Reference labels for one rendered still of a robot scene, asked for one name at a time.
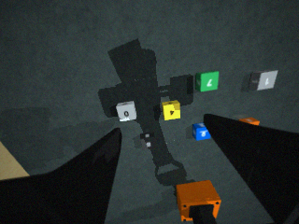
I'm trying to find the green block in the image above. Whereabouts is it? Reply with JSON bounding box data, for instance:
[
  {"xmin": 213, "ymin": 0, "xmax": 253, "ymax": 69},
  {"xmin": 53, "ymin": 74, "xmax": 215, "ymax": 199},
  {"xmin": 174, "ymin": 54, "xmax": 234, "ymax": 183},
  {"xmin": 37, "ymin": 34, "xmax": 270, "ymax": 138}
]
[{"xmin": 196, "ymin": 70, "xmax": 219, "ymax": 91}]

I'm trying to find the blue block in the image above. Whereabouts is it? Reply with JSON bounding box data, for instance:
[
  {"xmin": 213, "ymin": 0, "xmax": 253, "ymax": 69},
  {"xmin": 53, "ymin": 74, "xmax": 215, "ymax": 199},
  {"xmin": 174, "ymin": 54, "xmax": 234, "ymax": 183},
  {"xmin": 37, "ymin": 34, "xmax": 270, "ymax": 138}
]
[{"xmin": 192, "ymin": 122, "xmax": 211, "ymax": 141}]

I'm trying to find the yellow block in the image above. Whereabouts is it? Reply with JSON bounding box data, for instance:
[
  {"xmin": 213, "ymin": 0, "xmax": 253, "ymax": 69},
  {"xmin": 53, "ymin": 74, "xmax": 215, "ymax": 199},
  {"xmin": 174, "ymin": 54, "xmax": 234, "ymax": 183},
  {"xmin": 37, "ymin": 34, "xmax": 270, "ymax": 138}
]
[{"xmin": 162, "ymin": 100, "xmax": 180, "ymax": 120}]

